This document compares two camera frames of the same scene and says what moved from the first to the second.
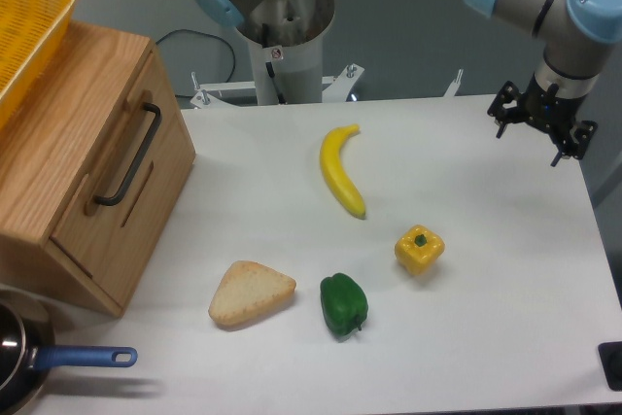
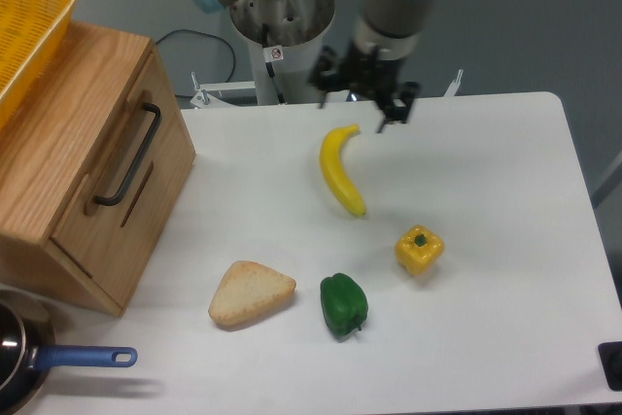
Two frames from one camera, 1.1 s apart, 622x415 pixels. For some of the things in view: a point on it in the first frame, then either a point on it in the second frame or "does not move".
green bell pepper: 344,305 does not move
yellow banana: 334,175 does not move
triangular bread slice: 246,288 does not move
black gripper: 554,113 to 379,78
